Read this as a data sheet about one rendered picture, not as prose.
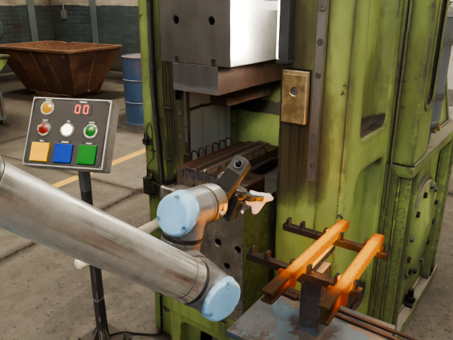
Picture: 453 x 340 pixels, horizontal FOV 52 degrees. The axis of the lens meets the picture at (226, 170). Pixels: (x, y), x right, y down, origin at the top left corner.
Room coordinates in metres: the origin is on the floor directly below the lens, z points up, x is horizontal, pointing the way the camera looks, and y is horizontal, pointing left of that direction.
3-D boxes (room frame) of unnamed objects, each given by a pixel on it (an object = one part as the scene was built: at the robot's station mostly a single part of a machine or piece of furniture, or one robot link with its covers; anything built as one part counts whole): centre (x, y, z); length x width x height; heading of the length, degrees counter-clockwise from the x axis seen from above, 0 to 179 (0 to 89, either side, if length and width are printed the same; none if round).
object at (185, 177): (1.75, -0.02, 0.96); 0.42 x 0.20 x 0.09; 144
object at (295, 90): (1.50, -0.22, 1.27); 0.09 x 0.02 x 0.17; 54
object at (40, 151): (1.74, 0.73, 1.01); 0.07 x 0.05 x 0.07; 79
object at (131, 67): (6.26, 1.10, 0.44); 0.59 x 0.59 x 0.88
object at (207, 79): (1.75, -0.02, 1.32); 0.42 x 0.20 x 0.10; 144
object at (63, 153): (1.72, 0.63, 1.01); 0.07 x 0.05 x 0.07; 79
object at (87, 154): (1.70, 0.54, 1.01); 0.07 x 0.05 x 0.07; 79
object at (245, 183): (1.52, -0.07, 0.95); 0.12 x 0.08 x 0.06; 144
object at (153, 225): (1.71, 0.44, 0.62); 0.44 x 0.05 x 0.05; 144
